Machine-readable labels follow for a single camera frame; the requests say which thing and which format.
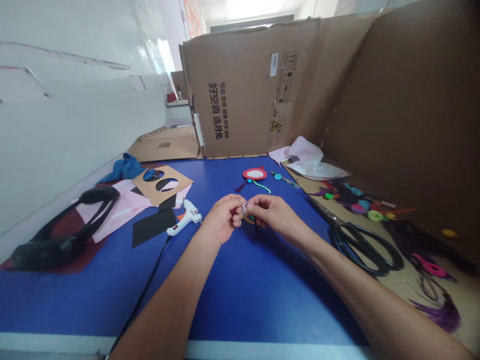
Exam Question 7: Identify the person's right hand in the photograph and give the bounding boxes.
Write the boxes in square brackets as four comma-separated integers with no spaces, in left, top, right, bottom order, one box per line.
[246,194,307,241]

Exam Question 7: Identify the person's left hand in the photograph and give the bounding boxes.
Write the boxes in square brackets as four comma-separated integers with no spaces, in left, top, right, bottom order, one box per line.
[200,194,248,247]

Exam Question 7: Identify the small brown ring craft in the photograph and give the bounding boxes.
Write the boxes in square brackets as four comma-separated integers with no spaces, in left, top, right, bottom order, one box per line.
[229,200,260,236]

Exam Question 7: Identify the white hot glue gun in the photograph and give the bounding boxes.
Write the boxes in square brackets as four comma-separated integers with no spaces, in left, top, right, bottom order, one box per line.
[166,199,204,237]

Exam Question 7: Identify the small black paper piece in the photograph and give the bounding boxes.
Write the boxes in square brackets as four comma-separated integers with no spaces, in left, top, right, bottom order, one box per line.
[157,194,178,212]

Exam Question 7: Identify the cardboard template with round cutouts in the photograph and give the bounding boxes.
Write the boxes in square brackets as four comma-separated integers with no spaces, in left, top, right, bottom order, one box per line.
[131,163,195,208]

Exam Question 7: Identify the large black paper piece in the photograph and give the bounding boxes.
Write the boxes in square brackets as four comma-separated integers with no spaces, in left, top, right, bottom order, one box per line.
[131,207,178,249]

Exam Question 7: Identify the blue foam mat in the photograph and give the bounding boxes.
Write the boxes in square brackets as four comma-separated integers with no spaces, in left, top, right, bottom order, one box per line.
[0,154,371,344]

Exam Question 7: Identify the large black scissors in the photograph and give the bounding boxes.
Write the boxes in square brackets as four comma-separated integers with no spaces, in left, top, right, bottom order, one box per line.
[306,196,406,278]

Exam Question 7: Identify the pile of colourful pom-poms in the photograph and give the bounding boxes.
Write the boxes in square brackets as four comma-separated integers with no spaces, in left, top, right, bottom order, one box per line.
[317,181,418,226]

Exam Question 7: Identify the flat cardboard box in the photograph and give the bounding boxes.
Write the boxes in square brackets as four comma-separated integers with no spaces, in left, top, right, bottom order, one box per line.
[127,125,200,163]

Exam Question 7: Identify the pink paper sheet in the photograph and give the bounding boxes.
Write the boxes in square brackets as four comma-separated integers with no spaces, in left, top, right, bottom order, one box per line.
[73,179,182,244]

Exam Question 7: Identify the blue cloth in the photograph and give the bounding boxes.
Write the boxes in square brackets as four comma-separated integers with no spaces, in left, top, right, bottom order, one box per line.
[97,152,159,185]

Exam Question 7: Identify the large printed cardboard box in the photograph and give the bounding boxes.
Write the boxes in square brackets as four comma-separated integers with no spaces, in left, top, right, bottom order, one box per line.
[178,17,328,159]

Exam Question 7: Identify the black headset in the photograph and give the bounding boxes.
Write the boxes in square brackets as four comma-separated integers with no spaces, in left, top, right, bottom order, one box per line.
[10,185,121,272]

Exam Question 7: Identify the bundle of purple black strands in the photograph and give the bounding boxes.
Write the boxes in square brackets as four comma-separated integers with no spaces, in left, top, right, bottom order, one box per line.
[385,216,478,335]

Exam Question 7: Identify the black power cable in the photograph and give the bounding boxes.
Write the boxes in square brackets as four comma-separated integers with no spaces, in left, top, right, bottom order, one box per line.
[100,233,174,360]

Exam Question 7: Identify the pink hair ring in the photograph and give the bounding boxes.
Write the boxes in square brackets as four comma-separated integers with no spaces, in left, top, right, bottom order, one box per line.
[411,252,448,279]

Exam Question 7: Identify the plain cardboard wall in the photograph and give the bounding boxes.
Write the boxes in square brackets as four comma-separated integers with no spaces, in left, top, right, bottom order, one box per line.
[317,0,480,268]

